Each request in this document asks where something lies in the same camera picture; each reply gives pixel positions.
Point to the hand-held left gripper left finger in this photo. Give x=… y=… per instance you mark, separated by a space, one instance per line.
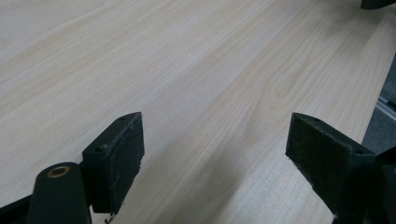
x=118 y=161

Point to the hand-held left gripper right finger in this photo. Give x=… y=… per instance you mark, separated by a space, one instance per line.
x=323 y=155

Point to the dark object at table edge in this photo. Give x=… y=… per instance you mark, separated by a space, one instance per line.
x=375 y=3

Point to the metal rail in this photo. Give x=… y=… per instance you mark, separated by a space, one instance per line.
x=387 y=107

